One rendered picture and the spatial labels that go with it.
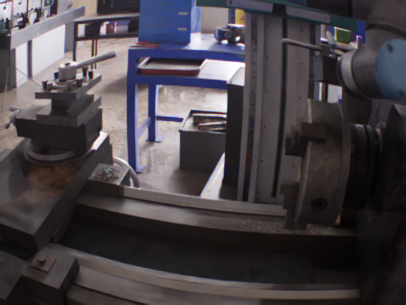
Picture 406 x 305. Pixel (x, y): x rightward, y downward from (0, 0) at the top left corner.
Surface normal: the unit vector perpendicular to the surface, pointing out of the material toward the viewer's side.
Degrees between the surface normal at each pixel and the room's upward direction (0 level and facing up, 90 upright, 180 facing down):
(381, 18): 68
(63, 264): 0
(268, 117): 90
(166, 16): 90
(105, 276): 0
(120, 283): 0
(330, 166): 64
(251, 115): 90
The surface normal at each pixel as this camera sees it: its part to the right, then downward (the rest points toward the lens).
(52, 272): 0.03, -0.89
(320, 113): -0.04, -0.70
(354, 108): 0.11, 0.11
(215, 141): -0.14, 0.45
